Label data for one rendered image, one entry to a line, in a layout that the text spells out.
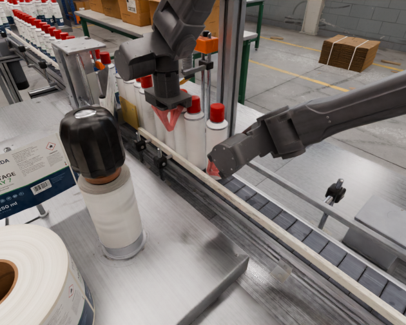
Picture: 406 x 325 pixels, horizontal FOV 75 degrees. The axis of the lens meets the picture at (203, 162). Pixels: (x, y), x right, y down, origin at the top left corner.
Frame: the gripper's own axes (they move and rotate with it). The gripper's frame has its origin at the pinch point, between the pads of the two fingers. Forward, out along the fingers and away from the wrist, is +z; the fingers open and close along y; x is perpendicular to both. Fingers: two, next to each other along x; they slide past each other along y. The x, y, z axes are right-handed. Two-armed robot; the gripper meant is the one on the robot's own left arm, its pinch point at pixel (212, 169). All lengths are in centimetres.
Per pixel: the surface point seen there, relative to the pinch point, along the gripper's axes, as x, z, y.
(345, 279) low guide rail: 28.6, -20.0, 4.4
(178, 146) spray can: -10.6, 7.9, -0.7
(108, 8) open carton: -214, 168, -132
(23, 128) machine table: -53, 55, 22
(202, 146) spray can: -6.5, 0.7, -2.3
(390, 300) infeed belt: 36.3, -21.9, -0.1
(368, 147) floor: 58, 62, -205
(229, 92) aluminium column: -14.9, -5.3, -15.4
